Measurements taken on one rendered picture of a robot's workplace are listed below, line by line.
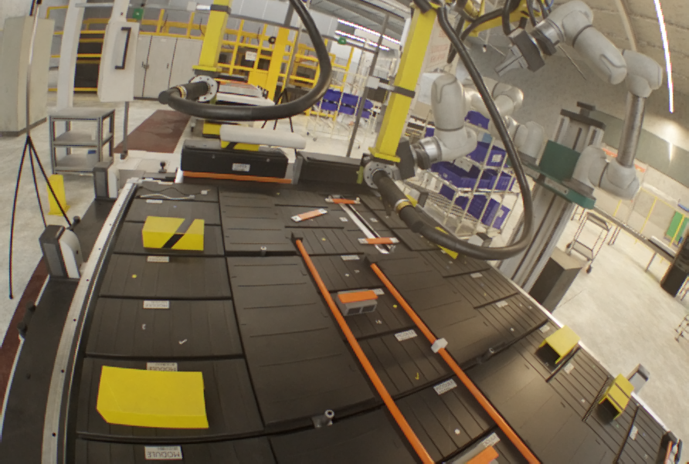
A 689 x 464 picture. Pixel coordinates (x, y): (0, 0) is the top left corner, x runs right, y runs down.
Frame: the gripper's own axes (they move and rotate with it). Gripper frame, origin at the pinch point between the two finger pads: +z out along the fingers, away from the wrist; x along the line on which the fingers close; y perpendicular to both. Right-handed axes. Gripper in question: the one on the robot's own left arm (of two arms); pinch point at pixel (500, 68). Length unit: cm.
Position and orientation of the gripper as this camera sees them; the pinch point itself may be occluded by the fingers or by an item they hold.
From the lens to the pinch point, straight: 97.5
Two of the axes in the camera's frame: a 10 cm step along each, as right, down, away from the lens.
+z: -7.0, 4.9, 5.2
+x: -7.0, -6.0, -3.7
